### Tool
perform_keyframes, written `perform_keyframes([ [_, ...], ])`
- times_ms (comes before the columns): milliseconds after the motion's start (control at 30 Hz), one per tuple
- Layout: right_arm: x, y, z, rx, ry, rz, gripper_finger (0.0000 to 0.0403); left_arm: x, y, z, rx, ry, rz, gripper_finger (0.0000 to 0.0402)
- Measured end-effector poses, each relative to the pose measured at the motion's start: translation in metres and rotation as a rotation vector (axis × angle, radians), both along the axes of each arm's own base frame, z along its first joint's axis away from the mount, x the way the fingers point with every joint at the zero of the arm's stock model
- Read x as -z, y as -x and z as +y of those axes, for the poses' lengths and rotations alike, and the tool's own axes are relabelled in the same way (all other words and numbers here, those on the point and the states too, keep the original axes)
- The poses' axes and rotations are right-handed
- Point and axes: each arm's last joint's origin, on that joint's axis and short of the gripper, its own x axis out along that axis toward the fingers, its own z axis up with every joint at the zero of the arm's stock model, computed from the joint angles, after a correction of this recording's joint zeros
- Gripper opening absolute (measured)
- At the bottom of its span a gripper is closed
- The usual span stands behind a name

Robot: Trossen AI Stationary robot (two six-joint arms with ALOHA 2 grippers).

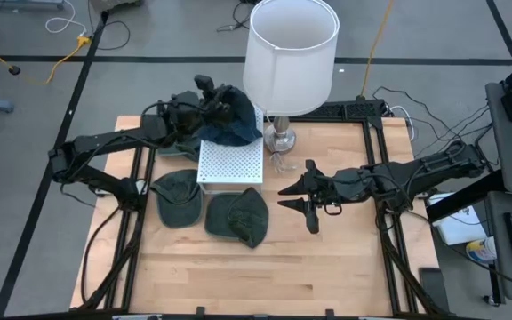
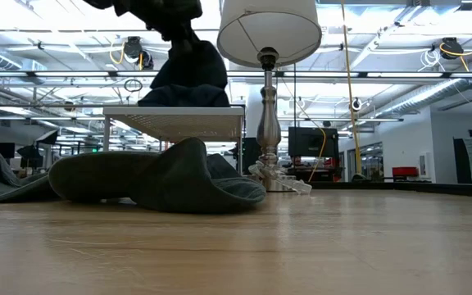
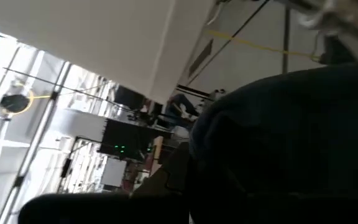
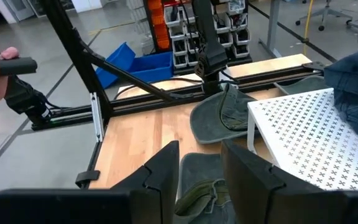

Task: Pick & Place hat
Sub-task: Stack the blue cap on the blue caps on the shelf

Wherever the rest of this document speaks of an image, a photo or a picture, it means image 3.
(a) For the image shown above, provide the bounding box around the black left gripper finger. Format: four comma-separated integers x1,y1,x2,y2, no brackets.
17,140,194,224

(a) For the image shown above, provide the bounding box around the blue denim cap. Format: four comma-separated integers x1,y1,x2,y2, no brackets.
187,60,358,224

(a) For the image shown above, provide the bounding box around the white board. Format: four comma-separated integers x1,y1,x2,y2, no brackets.
100,157,127,188

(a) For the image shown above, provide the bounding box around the black computer monitor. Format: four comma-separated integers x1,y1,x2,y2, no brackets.
114,85,146,110

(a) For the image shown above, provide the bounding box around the person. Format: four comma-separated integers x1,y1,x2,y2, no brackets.
165,93,200,123

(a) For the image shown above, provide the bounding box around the dark wall vent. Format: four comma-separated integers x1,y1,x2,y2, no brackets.
187,39,214,78

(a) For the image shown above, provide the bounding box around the long yellow hanging cable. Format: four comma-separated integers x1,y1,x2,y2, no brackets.
206,29,321,60

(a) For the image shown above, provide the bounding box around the black lump on yellow cable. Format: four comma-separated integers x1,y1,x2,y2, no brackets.
319,33,357,65

